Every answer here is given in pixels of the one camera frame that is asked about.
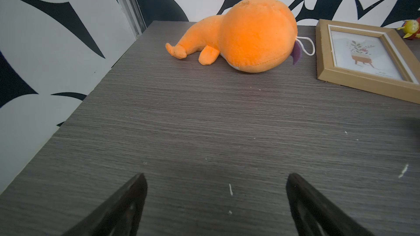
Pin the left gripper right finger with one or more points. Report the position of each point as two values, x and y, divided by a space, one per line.
315 215

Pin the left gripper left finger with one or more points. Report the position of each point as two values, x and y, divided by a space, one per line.
119 215

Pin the orange plush toy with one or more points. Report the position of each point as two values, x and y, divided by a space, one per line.
254 36

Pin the small toy figure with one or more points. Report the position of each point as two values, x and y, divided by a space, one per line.
410 30

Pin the wooden picture frame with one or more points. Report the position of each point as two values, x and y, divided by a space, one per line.
368 58

